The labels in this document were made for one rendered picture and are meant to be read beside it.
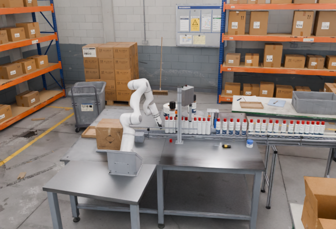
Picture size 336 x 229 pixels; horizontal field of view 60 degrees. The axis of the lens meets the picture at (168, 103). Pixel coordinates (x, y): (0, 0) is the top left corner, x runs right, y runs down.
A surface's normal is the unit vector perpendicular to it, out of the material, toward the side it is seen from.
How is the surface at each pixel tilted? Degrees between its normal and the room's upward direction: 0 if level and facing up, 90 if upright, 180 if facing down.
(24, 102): 90
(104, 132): 90
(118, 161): 90
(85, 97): 94
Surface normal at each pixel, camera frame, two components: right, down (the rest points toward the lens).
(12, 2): 0.95, 0.11
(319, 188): -0.10, -0.53
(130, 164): -0.18, 0.33
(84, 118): 0.09, 0.40
